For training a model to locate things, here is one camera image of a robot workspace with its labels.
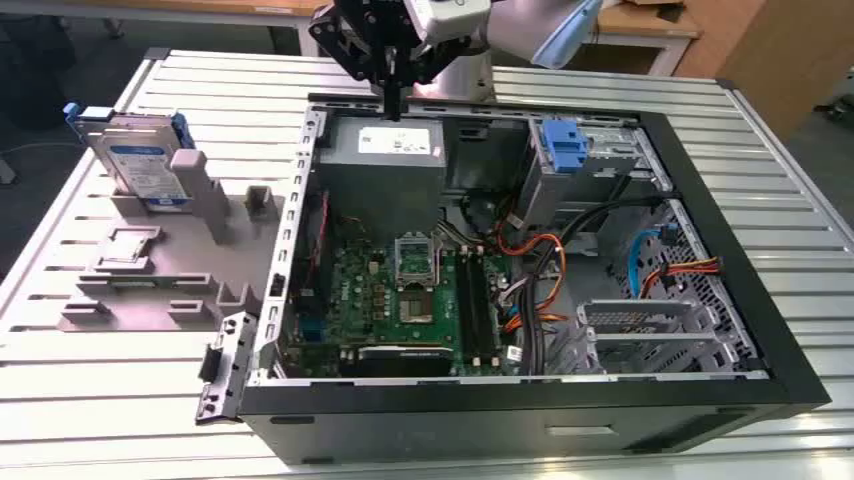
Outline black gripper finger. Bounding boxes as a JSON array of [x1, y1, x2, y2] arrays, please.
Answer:
[[394, 42, 469, 122], [307, 4, 397, 121]]

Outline hard disk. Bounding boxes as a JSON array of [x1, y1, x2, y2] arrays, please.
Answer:
[[63, 102, 197, 214]]

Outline blue drive carrier latch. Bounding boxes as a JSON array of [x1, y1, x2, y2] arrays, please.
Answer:
[[542, 119, 589, 174]]

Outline grey power supply unit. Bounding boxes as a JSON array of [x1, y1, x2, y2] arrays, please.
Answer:
[[313, 118, 448, 241]]

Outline grey metal drive cage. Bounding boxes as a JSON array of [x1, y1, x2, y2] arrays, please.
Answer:
[[520, 117, 669, 231]]

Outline metal socket cover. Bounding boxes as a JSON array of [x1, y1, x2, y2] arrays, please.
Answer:
[[393, 231, 442, 291]]

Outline black office chair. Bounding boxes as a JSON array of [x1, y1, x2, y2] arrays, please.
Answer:
[[0, 14, 79, 131]]

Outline green motherboard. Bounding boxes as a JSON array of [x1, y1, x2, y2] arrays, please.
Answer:
[[279, 239, 529, 379]]

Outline black RAM slot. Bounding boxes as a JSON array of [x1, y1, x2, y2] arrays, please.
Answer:
[[474, 243, 504, 369], [456, 243, 486, 369]]

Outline CPU socket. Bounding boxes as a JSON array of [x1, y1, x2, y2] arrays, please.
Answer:
[[398, 289, 442, 326]]

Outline grey parts rack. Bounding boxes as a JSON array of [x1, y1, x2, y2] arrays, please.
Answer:
[[58, 149, 290, 334]]

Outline silver CPU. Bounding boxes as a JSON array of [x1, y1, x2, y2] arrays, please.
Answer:
[[106, 234, 147, 262]]

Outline wooden cabinet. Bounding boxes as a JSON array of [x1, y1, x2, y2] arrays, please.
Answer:
[[677, 0, 854, 144]]

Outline green RAM stick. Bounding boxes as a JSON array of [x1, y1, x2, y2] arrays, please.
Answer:
[[110, 277, 177, 291]]

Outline black graphics card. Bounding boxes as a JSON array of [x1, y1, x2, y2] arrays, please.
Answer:
[[338, 343, 456, 379]]

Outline office chair wheel base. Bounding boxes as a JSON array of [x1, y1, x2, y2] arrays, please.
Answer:
[[813, 67, 854, 121]]

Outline black PC case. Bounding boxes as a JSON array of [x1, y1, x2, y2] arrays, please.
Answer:
[[237, 92, 833, 464]]

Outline wooden desk white frame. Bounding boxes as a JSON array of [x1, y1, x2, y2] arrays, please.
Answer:
[[86, 0, 706, 76]]

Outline thin red wire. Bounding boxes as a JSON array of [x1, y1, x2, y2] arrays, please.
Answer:
[[303, 192, 333, 296]]

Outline orange wire bundle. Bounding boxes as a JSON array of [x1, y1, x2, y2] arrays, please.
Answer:
[[497, 232, 570, 334]]

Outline blue data wire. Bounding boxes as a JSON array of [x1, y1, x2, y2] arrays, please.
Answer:
[[626, 224, 680, 301]]

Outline black cable bundle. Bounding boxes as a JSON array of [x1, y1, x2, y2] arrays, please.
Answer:
[[520, 197, 669, 376]]

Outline red yellow power wire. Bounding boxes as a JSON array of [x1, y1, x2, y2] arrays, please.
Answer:
[[657, 255, 726, 289]]

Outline grey card retention bracket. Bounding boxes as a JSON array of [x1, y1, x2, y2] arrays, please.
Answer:
[[195, 309, 261, 426]]

